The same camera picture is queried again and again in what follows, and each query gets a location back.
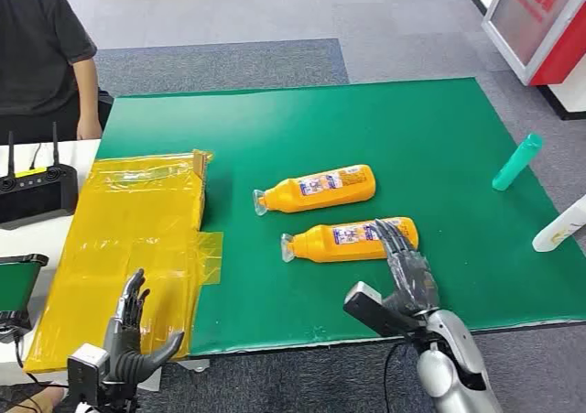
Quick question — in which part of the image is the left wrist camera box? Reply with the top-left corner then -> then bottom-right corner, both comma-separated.
67,343 -> 111,408

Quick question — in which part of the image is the red white display stand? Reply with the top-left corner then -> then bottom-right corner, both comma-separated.
481,0 -> 586,122

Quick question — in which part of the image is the black cable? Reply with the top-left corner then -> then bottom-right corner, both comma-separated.
383,340 -> 413,413
12,331 -> 70,393

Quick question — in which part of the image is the orange detergent bottle clear cap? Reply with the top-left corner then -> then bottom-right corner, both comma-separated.
252,164 -> 376,217
280,216 -> 419,264

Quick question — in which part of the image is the black tablet with green screen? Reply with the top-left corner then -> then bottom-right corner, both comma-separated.
0,253 -> 50,339

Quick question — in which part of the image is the teal plastic bottle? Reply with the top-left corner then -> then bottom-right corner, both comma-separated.
492,133 -> 544,192

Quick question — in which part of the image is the yellow film wrapped cardboard box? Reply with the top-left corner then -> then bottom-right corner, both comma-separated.
23,149 -> 225,375

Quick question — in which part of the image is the white plastic bottle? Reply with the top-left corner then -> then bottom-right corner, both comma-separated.
532,194 -> 586,254

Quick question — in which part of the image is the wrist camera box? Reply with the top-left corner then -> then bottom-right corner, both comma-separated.
342,281 -> 426,339
67,343 -> 111,408

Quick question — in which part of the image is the person's hand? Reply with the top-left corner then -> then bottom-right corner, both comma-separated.
75,115 -> 103,141

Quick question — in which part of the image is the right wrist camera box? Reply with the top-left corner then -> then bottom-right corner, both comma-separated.
342,281 -> 426,339

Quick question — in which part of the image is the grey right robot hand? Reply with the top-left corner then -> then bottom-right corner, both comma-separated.
374,218 -> 440,318

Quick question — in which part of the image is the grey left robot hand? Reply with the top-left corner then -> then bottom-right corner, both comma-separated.
103,268 -> 186,387

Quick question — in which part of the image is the black remote controller with antennas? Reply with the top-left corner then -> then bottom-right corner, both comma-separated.
0,122 -> 79,231

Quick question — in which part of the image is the person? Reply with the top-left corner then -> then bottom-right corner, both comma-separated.
0,0 -> 115,146

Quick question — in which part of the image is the green table mat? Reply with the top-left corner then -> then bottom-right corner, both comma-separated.
96,77 -> 586,357

